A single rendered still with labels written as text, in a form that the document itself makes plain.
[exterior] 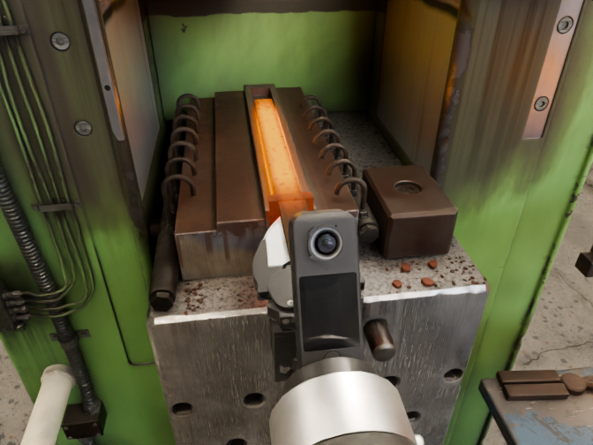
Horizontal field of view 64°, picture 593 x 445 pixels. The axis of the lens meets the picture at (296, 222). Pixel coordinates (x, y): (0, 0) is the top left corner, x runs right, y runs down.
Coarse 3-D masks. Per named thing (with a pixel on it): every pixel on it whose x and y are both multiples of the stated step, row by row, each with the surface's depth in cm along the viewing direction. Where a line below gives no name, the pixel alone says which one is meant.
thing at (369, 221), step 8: (320, 128) 77; (328, 128) 78; (328, 136) 74; (360, 192) 60; (360, 200) 58; (368, 208) 57; (368, 216) 55; (360, 224) 55; (368, 224) 55; (376, 224) 55; (360, 232) 54; (368, 232) 54; (376, 232) 54; (368, 240) 55
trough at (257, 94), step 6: (252, 90) 83; (258, 90) 84; (264, 90) 84; (270, 90) 82; (252, 96) 84; (258, 96) 84; (264, 96) 84; (270, 96) 82; (258, 126) 72; (282, 132) 68; (264, 156) 64; (294, 168) 58; (270, 186) 57
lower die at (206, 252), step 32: (224, 96) 82; (288, 96) 82; (192, 128) 73; (224, 128) 71; (256, 128) 68; (288, 128) 68; (192, 160) 64; (224, 160) 62; (256, 160) 60; (320, 160) 62; (224, 192) 55; (256, 192) 55; (320, 192) 55; (192, 224) 52; (224, 224) 50; (256, 224) 51; (192, 256) 52; (224, 256) 53
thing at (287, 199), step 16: (256, 112) 74; (272, 112) 71; (272, 128) 66; (272, 144) 61; (272, 160) 57; (288, 160) 57; (272, 176) 54; (288, 176) 54; (288, 192) 50; (304, 192) 49; (272, 208) 48; (288, 208) 47; (304, 208) 47; (288, 224) 44; (288, 240) 42
